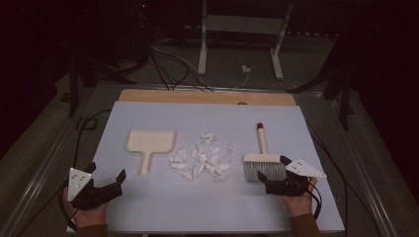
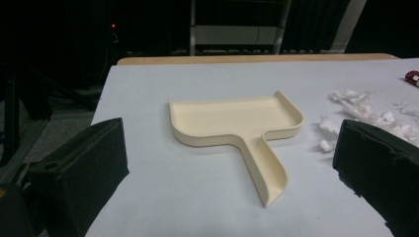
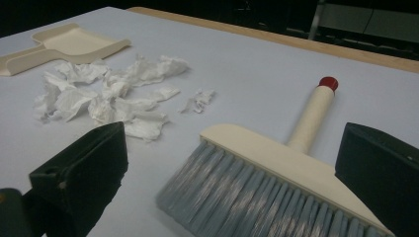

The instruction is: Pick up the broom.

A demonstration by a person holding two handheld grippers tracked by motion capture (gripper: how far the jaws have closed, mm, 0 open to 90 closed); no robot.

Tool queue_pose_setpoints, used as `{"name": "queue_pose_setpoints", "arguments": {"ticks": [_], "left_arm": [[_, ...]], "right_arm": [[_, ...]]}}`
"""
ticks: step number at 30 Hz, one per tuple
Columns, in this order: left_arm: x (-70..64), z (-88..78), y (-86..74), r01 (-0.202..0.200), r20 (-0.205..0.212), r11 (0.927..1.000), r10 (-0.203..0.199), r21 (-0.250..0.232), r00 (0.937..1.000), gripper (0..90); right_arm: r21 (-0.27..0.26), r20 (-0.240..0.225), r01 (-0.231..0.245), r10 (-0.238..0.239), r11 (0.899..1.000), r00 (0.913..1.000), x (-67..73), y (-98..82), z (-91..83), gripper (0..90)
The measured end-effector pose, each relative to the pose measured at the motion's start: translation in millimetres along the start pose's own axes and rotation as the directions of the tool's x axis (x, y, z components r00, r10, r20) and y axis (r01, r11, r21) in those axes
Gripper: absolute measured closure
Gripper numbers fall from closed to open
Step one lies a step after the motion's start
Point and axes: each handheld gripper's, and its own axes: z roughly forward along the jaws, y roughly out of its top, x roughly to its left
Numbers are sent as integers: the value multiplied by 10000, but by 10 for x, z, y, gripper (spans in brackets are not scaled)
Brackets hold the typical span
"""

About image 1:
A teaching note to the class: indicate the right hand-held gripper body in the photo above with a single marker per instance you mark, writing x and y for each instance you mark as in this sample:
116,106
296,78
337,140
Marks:
290,186

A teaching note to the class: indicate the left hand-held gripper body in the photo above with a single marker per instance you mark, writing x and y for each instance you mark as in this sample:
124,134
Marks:
79,184

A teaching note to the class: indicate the cream brush with red tip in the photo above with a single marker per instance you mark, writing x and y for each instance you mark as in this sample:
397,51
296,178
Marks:
263,163

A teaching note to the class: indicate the cream plastic dustpan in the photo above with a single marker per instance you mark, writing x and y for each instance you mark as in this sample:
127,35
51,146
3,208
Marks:
150,142

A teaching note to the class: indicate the pile of white paper scraps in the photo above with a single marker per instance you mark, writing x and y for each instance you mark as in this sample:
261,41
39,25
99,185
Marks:
201,161

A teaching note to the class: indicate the person's right hand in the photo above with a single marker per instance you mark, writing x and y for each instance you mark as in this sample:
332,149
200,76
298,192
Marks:
299,205

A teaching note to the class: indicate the person's left hand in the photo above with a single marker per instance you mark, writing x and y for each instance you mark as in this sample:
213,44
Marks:
90,217

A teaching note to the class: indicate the white table board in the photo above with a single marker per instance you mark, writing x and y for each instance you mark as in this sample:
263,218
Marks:
204,204

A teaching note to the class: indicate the black stand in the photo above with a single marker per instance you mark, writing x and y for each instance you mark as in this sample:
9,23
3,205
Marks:
344,98
74,92

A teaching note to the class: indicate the metal floor rail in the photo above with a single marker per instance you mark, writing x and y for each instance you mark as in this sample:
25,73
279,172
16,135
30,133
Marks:
39,174
365,174

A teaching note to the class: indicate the white metal stand frame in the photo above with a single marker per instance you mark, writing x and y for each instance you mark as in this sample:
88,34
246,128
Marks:
242,24

